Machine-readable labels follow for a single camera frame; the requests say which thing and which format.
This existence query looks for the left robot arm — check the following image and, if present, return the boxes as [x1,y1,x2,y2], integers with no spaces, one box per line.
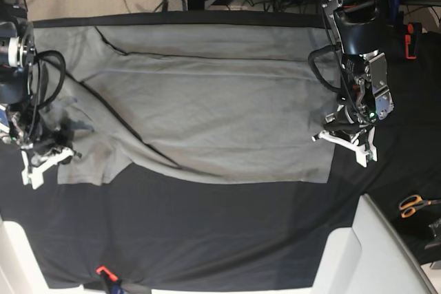
[308,0,440,167]

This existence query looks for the white bin right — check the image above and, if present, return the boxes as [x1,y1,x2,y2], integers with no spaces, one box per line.
[311,194,437,294]

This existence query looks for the small black object right edge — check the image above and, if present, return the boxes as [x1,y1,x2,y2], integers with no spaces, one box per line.
[425,218,441,249]

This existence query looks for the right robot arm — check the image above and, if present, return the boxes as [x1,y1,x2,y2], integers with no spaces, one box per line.
[1,0,78,189]

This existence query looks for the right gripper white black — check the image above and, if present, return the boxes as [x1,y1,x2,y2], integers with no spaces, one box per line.
[21,128,82,189]

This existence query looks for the grey T-shirt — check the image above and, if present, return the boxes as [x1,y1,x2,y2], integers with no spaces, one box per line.
[34,25,336,185]

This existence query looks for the white bin left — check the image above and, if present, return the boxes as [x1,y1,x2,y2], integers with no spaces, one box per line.
[0,219,83,294]

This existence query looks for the white bin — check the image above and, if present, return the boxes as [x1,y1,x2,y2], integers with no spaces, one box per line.
[0,219,83,294]
[311,194,437,294]

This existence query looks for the red blue clamp bottom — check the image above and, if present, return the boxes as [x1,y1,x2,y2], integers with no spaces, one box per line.
[96,266,125,294]

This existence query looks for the orange handled scissors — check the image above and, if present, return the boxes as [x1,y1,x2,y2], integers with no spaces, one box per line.
[398,194,440,219]

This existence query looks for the red black clamp right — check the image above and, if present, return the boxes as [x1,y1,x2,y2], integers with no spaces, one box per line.
[404,22,422,60]

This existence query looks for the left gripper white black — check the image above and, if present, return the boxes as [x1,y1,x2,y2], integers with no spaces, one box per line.
[311,105,378,167]

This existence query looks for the black table cloth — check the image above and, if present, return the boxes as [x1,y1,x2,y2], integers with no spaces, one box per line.
[1,30,440,291]

